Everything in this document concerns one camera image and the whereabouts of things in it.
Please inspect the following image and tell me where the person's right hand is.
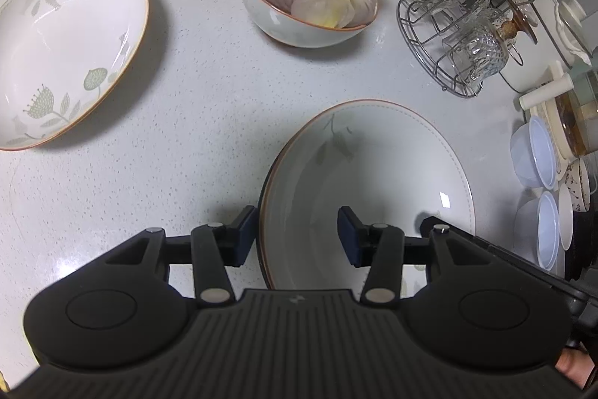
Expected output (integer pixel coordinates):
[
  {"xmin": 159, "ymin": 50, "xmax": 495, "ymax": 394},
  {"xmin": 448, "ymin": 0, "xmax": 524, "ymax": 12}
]
[{"xmin": 555, "ymin": 347, "xmax": 593, "ymax": 389}]

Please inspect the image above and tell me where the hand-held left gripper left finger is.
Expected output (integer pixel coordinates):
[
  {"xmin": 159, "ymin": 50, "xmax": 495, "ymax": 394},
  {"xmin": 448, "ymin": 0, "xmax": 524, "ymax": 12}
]
[{"xmin": 105, "ymin": 205, "xmax": 258, "ymax": 305}]

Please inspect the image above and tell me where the white bowl with brown rim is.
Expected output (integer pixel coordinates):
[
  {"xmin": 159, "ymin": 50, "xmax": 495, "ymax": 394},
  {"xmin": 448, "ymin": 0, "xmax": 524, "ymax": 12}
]
[{"xmin": 239, "ymin": 0, "xmax": 379, "ymax": 49}]

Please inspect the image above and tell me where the white electric cooking pot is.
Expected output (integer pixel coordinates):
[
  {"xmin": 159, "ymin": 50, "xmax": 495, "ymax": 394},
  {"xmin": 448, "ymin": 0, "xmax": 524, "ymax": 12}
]
[{"xmin": 497, "ymin": 0, "xmax": 595, "ymax": 111}]

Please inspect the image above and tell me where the floral plate with brown rim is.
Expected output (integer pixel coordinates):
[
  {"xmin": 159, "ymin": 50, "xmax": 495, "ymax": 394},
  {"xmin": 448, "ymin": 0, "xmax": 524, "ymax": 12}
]
[
  {"xmin": 258, "ymin": 100, "xmax": 478, "ymax": 292},
  {"xmin": 0, "ymin": 0, "xmax": 150, "ymax": 152}
]

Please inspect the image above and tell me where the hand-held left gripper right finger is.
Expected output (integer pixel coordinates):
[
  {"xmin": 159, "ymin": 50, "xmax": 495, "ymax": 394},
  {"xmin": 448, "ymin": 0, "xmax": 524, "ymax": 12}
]
[{"xmin": 337, "ymin": 206, "xmax": 491, "ymax": 305}]

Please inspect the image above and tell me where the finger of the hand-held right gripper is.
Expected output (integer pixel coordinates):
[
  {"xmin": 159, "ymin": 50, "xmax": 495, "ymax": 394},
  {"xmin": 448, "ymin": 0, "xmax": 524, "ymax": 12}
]
[{"xmin": 420, "ymin": 216, "xmax": 491, "ymax": 248}]

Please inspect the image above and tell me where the plain white bowl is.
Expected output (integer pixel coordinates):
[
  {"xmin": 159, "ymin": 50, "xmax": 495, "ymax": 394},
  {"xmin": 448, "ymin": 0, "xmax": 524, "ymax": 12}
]
[{"xmin": 558, "ymin": 183, "xmax": 576, "ymax": 251}]

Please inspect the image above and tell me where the speckled brown white bowl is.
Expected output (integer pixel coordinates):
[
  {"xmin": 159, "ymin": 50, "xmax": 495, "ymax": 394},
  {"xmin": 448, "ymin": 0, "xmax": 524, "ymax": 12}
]
[{"xmin": 567, "ymin": 158, "xmax": 592, "ymax": 214}]

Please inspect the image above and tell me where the amber foot cut glass goblet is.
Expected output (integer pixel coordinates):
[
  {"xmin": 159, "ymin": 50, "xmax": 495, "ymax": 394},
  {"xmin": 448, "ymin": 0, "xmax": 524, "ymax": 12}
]
[{"xmin": 441, "ymin": 3, "xmax": 539, "ymax": 85}]

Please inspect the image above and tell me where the glass tea kettle cream base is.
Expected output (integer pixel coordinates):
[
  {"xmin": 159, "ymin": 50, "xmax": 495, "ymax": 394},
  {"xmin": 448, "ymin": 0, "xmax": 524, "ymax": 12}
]
[{"xmin": 554, "ymin": 69, "xmax": 598, "ymax": 159}]

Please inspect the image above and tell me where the metal wire glass rack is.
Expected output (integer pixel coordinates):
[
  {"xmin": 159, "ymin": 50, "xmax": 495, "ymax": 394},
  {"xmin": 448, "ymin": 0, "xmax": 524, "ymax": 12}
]
[{"xmin": 397, "ymin": 0, "xmax": 515, "ymax": 99}]

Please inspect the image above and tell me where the light blue bowl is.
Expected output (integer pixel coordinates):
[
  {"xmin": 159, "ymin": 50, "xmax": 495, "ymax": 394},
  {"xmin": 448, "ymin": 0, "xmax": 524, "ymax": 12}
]
[
  {"xmin": 509, "ymin": 116, "xmax": 560, "ymax": 193},
  {"xmin": 513, "ymin": 190, "xmax": 564, "ymax": 274}
]

